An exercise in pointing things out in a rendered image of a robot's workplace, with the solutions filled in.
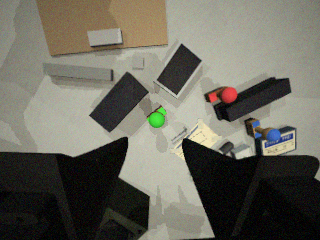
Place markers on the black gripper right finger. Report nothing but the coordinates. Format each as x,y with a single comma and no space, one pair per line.
226,186

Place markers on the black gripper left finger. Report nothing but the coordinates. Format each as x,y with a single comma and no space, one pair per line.
82,184

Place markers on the red and brown rubber stamp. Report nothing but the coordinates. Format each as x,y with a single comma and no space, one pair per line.
224,93

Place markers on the cream inspection card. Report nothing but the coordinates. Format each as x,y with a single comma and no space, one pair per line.
201,134

